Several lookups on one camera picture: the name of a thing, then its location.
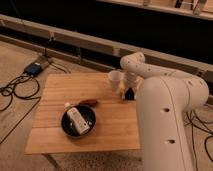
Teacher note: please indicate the black eraser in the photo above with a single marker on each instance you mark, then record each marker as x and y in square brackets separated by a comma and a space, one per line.
[129, 94]

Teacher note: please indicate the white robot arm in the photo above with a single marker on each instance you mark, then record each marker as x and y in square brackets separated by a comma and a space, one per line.
[161, 100]

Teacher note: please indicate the translucent plastic cup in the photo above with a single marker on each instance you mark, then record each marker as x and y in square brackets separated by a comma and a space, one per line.
[114, 78]

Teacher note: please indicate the black bowl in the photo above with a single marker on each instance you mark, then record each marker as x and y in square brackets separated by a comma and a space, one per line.
[69, 128]

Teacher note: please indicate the wooden table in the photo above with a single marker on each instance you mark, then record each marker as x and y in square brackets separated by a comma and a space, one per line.
[115, 127]

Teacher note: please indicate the white bottle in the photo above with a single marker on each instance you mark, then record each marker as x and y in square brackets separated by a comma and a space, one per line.
[77, 119]

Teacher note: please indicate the black power adapter box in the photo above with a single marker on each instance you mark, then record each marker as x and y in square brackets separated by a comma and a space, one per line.
[33, 69]

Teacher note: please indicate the long wooden beam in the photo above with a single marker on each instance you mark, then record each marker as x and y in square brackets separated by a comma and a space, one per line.
[105, 46]

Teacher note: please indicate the brown handled tool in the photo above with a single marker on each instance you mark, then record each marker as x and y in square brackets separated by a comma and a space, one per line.
[89, 102]

